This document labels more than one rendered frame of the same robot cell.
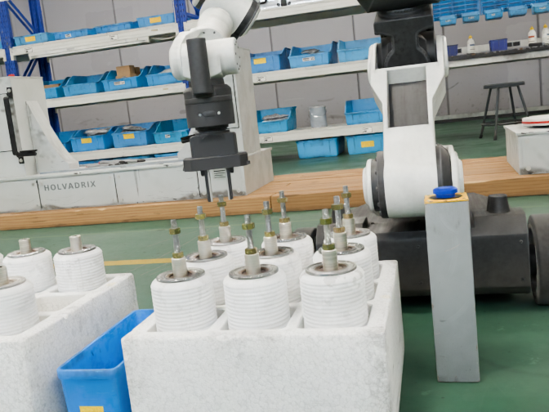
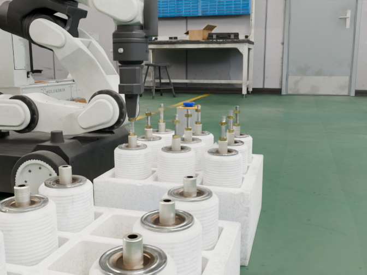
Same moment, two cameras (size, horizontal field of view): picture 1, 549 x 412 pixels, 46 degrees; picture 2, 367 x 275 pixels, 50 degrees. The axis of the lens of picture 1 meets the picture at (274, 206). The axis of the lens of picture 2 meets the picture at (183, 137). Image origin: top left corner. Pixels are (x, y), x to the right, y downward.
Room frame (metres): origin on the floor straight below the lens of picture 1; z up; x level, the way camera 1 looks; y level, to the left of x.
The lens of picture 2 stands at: (1.05, 1.09, 0.47)
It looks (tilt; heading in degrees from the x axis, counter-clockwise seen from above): 11 degrees down; 271
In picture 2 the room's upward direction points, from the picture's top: straight up
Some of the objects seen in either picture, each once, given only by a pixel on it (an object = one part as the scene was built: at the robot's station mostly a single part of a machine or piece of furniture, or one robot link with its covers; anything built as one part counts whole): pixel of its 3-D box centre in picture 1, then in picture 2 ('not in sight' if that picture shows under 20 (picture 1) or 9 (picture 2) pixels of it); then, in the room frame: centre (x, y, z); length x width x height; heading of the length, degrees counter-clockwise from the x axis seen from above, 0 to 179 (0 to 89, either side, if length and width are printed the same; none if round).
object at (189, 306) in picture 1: (188, 331); (222, 187); (0.98, 0.16, 0.16); 0.10 x 0.10 x 0.18
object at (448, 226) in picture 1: (452, 288); (188, 150); (1.07, -0.29, 0.16); 0.07 x 0.07 x 0.31; 76
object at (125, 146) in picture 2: (225, 241); (132, 147); (1.21, 0.10, 0.25); 0.08 x 0.08 x 0.01
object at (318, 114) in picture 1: (318, 117); not in sight; (5.87, -0.48, 0.35); 0.16 x 0.15 x 0.19; 75
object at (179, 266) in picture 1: (180, 267); (223, 147); (0.98, 0.16, 0.26); 0.02 x 0.02 x 0.03
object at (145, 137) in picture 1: (139, 134); not in sight; (6.41, 1.24, 0.36); 0.50 x 0.38 x 0.21; 166
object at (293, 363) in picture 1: (282, 344); (188, 195); (1.06, 0.01, 0.09); 0.39 x 0.39 x 0.18; 76
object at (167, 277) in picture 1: (180, 275); (223, 152); (0.98, 0.16, 0.25); 0.08 x 0.08 x 0.01
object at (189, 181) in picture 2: (1, 276); (189, 186); (1.06, 0.47, 0.26); 0.02 x 0.02 x 0.03
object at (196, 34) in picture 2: not in sight; (200, 33); (0.95, -4.78, 0.87); 0.40 x 0.30 x 0.23; 151
